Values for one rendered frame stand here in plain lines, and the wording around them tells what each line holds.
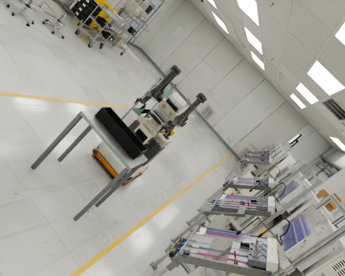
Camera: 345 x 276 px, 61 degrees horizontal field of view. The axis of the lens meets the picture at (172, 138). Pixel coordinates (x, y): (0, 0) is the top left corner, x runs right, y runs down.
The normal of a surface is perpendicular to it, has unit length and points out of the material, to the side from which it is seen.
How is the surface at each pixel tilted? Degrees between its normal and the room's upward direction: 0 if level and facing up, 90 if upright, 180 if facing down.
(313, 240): 90
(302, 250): 90
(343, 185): 90
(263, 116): 90
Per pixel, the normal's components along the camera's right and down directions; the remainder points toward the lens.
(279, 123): -0.32, 0.04
